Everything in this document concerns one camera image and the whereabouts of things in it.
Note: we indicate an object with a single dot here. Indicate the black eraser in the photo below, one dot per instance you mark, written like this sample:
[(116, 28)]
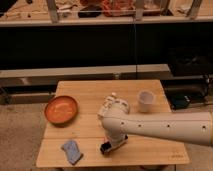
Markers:
[(107, 147)]

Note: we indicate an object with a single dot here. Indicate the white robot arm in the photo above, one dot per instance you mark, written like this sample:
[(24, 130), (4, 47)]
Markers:
[(194, 128)]

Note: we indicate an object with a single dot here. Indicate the white bottle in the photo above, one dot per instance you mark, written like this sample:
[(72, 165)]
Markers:
[(108, 102)]

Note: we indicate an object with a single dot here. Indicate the white cup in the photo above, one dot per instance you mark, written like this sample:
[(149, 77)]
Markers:
[(145, 100)]

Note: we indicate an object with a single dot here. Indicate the orange bowl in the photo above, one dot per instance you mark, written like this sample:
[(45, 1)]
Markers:
[(61, 110)]

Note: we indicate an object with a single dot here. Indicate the wooden table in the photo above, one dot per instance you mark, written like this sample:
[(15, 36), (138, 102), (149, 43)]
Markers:
[(87, 132)]

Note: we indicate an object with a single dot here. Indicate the grey metal bench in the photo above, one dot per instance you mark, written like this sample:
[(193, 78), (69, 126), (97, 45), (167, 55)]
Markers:
[(51, 76)]

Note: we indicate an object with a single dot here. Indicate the blue sponge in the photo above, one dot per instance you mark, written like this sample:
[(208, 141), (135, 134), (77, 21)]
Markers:
[(72, 151)]

